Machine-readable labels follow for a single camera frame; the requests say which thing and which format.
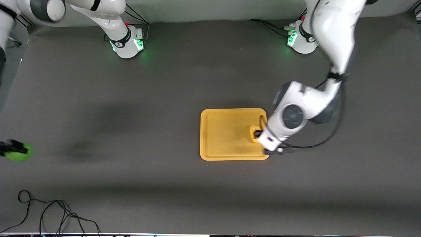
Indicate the green apple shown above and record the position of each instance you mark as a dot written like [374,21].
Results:
[23,156]

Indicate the yellow plastic tray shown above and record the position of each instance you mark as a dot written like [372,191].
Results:
[227,138]

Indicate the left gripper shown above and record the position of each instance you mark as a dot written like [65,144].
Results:
[259,133]

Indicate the yellow potato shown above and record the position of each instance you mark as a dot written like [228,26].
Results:
[254,131]

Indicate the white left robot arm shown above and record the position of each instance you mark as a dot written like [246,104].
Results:
[335,33]

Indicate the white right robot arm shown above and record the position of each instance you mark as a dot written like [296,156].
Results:
[111,23]

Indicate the dark grey table mat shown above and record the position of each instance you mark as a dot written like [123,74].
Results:
[164,82]

